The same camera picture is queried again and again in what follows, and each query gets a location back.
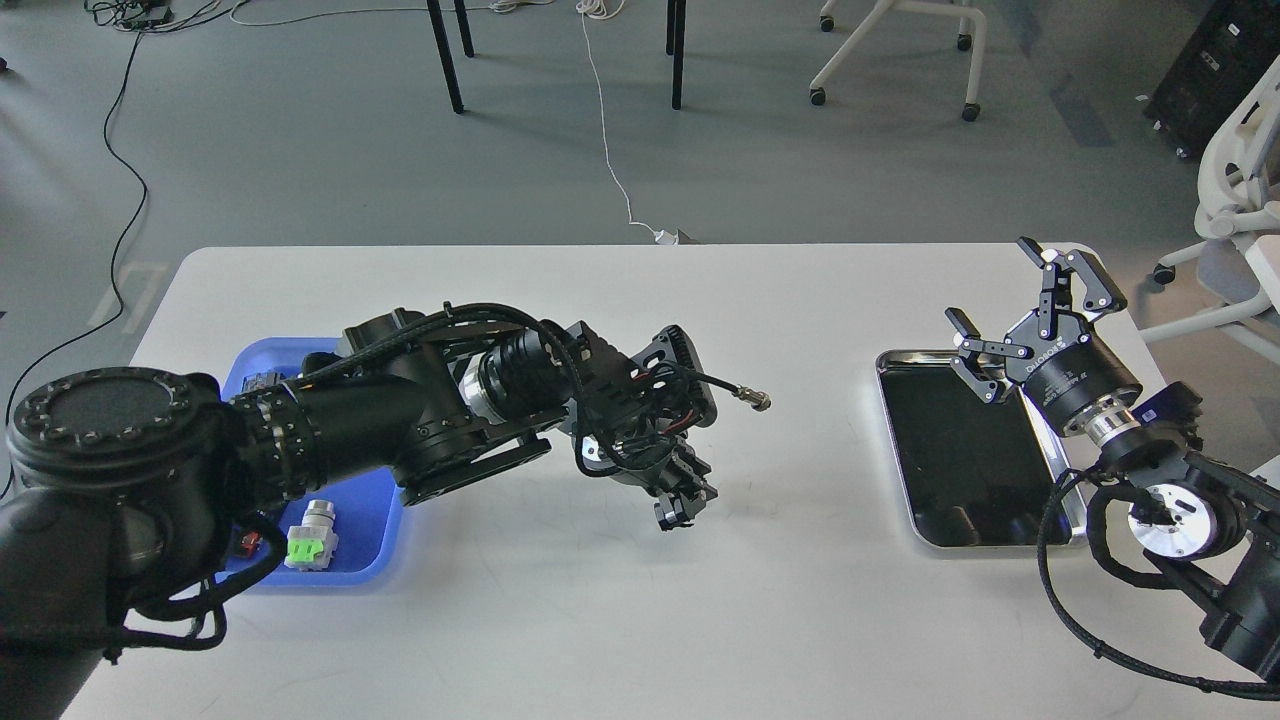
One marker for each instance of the yellow push button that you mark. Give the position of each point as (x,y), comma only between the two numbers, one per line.
(255,381)

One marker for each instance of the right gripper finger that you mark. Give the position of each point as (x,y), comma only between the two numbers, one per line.
(1075,291)
(992,368)

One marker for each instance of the black cabinet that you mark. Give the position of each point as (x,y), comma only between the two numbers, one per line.
(1233,45)

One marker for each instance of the green silver push button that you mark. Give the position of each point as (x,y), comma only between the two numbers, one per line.
(311,544)

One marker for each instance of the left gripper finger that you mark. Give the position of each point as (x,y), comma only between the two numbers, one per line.
(670,486)
(694,485)

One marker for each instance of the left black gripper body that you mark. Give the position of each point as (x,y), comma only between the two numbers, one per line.
(632,414)

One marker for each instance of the white chair base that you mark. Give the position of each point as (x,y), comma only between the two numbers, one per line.
(970,39)

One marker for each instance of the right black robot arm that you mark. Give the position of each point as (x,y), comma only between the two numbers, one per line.
(1162,515)

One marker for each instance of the blue plastic tray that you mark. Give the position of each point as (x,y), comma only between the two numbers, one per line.
(367,508)

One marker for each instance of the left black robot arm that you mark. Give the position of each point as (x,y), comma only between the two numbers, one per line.
(145,496)

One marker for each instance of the white office chair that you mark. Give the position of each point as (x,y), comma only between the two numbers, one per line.
(1237,204)

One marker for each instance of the silver metal tray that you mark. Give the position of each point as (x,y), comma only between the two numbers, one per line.
(974,476)

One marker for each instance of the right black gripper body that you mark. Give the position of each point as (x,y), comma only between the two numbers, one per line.
(1068,371)

